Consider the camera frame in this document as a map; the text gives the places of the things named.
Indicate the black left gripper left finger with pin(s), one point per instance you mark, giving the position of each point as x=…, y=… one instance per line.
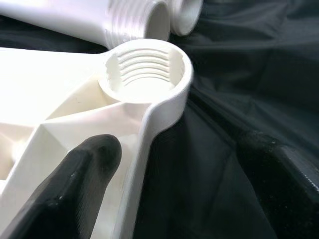
x=69, y=189

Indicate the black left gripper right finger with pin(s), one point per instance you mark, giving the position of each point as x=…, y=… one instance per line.
x=286, y=194

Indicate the white plastic children table top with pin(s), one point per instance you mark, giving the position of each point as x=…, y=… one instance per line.
x=49, y=87

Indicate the black tablecloth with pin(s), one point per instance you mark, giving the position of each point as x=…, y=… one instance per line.
x=224, y=74

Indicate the white plastic table leg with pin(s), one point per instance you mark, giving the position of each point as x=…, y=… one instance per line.
x=187, y=15
x=74, y=17

